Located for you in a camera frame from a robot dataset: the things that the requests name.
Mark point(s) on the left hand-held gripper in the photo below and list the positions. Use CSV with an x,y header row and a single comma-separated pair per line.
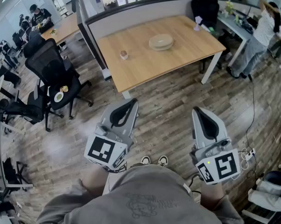
x,y
100,148

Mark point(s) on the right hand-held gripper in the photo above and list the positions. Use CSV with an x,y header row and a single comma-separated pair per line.
x,y
224,164

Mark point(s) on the person's right forearm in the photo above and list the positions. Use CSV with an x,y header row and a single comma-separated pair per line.
x,y
211,195

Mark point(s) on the person's left forearm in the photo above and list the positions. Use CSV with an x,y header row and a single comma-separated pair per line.
x,y
93,181

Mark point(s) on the person's left shoe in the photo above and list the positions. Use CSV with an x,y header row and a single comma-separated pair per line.
x,y
145,160

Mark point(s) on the person's shoe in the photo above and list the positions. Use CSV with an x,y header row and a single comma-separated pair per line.
x,y
145,160
163,160

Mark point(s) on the white power strip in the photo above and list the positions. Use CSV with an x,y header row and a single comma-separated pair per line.
x,y
249,155

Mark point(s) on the person's right shoe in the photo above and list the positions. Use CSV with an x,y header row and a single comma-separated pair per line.
x,y
163,160

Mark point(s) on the yellow food piece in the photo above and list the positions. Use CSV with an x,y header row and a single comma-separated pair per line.
x,y
64,88

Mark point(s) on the white plate with green food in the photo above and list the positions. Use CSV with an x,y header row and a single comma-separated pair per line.
x,y
58,97

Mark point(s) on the person's grey shirt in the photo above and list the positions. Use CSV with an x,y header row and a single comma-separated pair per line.
x,y
142,199

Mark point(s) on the grey jacket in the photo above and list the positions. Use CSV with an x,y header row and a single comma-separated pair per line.
x,y
269,190

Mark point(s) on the black mesh office chair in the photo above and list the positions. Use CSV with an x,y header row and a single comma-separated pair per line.
x,y
51,62

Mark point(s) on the low black office chair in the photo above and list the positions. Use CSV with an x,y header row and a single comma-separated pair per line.
x,y
26,111

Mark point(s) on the grey desk partition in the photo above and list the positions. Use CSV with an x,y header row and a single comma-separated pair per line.
x,y
135,15

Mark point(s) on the purple hourglass ornament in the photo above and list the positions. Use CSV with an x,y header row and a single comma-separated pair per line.
x,y
198,23

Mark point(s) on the white desk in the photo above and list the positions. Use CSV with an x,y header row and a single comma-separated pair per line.
x,y
233,27

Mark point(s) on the long wooden table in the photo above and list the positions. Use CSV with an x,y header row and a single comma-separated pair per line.
x,y
65,27

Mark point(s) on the black fabric office chair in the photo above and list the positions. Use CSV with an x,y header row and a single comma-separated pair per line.
x,y
204,8

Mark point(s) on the yellow potted plant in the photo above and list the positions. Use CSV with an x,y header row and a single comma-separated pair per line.
x,y
229,7

